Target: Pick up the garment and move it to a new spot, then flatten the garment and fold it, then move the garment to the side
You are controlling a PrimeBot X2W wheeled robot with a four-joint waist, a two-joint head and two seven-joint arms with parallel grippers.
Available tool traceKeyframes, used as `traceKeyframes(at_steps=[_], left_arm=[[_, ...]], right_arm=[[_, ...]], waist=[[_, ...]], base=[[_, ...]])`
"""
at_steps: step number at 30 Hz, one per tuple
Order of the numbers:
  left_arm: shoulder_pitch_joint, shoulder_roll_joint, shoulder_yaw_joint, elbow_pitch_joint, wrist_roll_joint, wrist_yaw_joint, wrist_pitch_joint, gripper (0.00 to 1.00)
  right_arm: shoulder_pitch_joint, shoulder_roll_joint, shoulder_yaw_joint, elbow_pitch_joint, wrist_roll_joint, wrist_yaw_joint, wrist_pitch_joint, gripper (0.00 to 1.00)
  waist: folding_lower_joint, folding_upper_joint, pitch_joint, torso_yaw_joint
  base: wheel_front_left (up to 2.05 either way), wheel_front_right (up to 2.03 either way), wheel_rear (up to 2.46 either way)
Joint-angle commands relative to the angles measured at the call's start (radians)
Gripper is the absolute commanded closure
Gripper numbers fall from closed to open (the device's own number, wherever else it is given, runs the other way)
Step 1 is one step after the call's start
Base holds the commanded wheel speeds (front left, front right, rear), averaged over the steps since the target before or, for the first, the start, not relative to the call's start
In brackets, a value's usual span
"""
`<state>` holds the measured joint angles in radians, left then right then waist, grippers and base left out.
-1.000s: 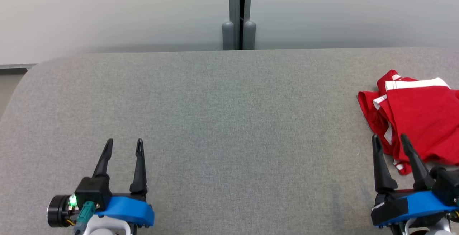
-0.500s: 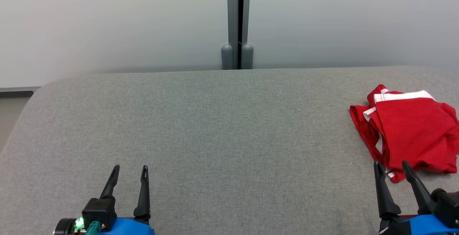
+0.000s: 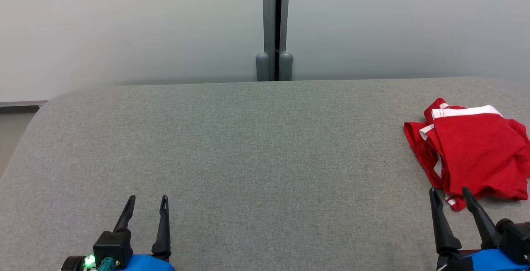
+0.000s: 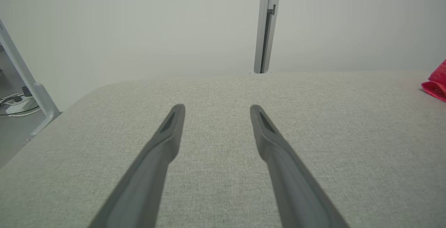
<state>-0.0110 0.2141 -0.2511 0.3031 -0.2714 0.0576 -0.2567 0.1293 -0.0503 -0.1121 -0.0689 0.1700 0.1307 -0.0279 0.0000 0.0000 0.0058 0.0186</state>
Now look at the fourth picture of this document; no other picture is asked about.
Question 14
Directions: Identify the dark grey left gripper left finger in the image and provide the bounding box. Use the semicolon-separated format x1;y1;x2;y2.
89;104;186;228

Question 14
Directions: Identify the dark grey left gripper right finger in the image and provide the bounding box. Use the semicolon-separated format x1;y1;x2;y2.
249;105;349;228

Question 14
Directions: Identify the red basketball jersey number 23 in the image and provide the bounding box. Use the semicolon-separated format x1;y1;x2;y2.
421;59;446;102

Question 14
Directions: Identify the grey partition end post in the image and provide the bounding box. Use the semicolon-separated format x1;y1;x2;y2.
0;19;61;145

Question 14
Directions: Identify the white power strip with cables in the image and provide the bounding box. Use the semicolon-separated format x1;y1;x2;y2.
0;93;40;117

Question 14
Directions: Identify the grey partition post with feet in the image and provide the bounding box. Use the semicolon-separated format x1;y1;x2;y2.
249;0;283;74

